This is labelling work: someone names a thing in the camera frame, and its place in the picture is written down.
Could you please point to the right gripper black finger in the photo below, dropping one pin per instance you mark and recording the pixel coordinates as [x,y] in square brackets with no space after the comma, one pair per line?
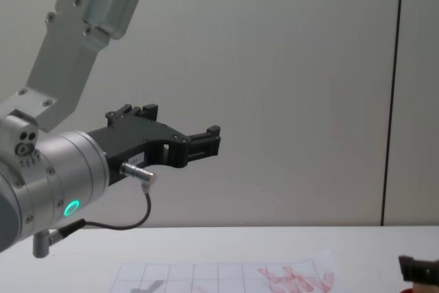
[420,269]

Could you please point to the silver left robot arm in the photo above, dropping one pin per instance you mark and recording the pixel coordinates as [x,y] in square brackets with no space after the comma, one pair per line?
[68,162]

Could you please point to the white table cloth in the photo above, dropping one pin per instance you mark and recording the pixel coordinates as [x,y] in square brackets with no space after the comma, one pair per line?
[240,241]

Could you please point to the grid paper with red marks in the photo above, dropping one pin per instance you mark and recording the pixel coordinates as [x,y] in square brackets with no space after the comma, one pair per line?
[219,277]

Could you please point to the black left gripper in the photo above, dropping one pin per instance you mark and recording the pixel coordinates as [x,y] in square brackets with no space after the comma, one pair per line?
[130,142]

